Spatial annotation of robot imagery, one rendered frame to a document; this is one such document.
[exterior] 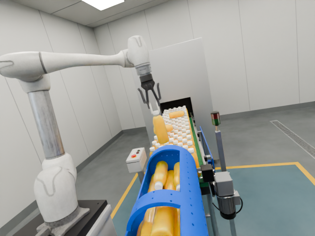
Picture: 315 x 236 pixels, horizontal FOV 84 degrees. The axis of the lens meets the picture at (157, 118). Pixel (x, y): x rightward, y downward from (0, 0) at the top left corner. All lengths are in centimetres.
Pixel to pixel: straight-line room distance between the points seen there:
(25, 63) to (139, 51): 52
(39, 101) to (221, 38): 465
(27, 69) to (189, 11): 470
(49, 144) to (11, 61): 44
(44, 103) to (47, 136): 17
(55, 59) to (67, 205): 68
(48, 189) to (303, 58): 553
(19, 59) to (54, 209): 67
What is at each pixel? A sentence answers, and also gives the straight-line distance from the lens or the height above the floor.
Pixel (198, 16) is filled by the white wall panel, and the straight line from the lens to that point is 527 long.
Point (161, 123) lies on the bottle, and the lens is 106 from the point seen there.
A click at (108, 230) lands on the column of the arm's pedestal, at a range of 117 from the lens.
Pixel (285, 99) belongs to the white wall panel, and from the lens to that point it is 563.
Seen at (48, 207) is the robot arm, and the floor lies 118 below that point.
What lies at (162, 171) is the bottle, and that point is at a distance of 97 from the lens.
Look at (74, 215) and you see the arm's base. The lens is 105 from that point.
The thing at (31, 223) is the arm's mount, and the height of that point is 105.
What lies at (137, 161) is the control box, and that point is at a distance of 130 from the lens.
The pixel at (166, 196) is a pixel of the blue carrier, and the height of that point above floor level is 123.
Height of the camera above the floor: 163
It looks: 13 degrees down
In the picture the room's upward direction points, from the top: 13 degrees counter-clockwise
